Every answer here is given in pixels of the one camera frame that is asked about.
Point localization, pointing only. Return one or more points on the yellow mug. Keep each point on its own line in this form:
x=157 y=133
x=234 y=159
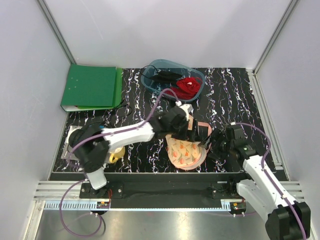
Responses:
x=117 y=154

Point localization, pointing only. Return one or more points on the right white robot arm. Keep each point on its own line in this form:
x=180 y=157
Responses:
x=284 y=217

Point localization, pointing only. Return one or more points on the black bra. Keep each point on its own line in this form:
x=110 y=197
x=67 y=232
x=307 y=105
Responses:
x=162 y=76

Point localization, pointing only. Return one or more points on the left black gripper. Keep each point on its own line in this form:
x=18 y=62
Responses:
x=190 y=135

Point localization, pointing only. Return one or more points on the red bra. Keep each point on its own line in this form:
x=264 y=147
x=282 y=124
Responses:
x=186 y=88

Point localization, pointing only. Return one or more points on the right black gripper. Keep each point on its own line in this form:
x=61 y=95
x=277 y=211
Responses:
x=217 y=136

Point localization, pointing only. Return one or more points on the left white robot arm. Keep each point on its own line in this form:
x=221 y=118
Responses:
x=92 y=144

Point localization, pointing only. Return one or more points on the pink floral mesh laundry bag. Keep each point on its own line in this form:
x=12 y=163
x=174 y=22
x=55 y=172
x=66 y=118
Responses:
x=184 y=148

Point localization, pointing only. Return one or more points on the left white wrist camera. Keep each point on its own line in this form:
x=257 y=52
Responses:
x=187 y=108

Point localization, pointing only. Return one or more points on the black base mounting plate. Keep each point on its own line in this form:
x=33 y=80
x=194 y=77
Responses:
x=166 y=190

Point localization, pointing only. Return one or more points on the green ring binder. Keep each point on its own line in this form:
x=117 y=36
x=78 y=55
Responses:
x=92 y=88

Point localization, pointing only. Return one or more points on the blue translucent plastic bin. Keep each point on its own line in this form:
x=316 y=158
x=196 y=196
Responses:
x=167 y=65

